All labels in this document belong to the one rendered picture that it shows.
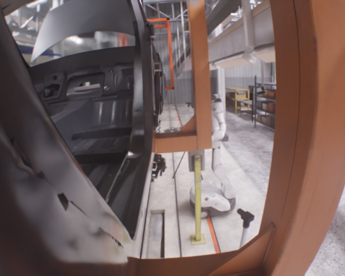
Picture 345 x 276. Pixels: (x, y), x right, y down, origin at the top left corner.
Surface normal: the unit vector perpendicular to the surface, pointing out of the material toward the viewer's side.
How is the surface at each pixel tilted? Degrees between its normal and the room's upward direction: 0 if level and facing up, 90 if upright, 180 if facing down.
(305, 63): 90
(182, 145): 90
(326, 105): 90
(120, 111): 47
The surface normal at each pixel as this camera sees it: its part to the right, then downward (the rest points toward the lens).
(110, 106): -0.03, -0.44
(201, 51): 0.03, 0.29
